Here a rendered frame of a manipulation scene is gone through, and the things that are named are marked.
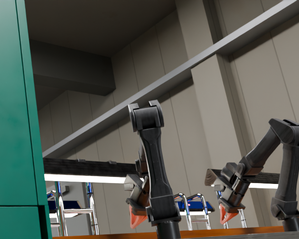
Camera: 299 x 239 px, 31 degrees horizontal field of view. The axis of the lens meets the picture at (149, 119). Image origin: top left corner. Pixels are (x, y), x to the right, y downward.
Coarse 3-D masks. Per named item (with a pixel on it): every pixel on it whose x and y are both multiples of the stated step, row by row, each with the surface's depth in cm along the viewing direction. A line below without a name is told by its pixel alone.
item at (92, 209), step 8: (80, 160) 200; (56, 184) 209; (88, 184) 219; (56, 192) 208; (88, 192) 218; (56, 200) 208; (88, 200) 218; (64, 208) 208; (72, 208) 210; (80, 208) 213; (88, 208) 215; (64, 216) 205; (96, 216) 217; (64, 224) 204; (96, 224) 214; (64, 232) 203; (96, 232) 213
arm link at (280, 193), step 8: (296, 128) 183; (296, 136) 181; (288, 144) 184; (296, 144) 182; (288, 152) 184; (296, 152) 183; (288, 160) 185; (296, 160) 184; (288, 168) 185; (296, 168) 185; (280, 176) 187; (288, 176) 184; (296, 176) 185; (280, 184) 187; (288, 184) 184; (296, 184) 186; (280, 192) 186; (288, 192) 185; (272, 200) 188; (280, 200) 185; (288, 200) 185; (288, 208) 185; (296, 208) 187
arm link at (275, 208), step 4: (276, 204) 186; (272, 208) 186; (276, 208) 185; (280, 208) 185; (272, 212) 186; (276, 212) 185; (280, 212) 184; (284, 212) 183; (296, 212) 188; (276, 216) 185; (280, 216) 184; (284, 216) 183; (288, 216) 183; (292, 216) 184; (296, 216) 185; (280, 220) 185
